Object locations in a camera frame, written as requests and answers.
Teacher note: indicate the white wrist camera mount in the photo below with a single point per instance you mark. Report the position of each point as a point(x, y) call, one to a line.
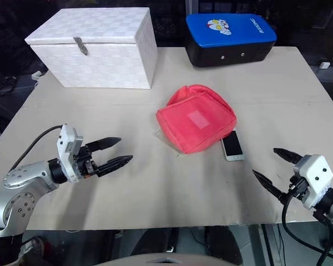
point(316, 173)
point(68, 138)

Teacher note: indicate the dark rounded shape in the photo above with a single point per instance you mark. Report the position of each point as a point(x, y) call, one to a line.
point(155, 239)

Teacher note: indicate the red fabric pouch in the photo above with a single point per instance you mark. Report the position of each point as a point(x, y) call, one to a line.
point(197, 122)

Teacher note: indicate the grey table leg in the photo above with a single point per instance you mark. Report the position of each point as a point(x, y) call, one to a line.
point(259, 243)

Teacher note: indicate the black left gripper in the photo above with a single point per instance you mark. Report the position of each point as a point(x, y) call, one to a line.
point(84, 166)

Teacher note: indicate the blue and black padded box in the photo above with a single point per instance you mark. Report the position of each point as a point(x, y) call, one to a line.
point(227, 38)

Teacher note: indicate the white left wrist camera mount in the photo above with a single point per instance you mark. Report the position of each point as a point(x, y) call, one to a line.
point(68, 138)

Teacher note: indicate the white table clamp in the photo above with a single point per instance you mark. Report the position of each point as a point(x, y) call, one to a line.
point(38, 74)

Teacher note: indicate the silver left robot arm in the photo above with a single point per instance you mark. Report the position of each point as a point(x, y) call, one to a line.
point(19, 177)

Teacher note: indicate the small white block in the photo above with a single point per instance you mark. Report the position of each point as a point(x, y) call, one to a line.
point(324, 65)

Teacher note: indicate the white checkered lidded box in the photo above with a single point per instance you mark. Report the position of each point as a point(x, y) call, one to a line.
point(100, 55)

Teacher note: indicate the metal box latch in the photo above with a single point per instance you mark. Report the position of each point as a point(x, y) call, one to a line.
point(81, 45)

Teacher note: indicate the white smartphone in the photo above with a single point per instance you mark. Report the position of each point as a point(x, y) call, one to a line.
point(232, 147)

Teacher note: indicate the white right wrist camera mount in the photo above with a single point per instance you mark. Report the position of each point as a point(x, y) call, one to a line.
point(316, 173)

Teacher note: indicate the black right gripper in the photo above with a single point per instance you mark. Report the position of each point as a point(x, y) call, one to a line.
point(298, 189)

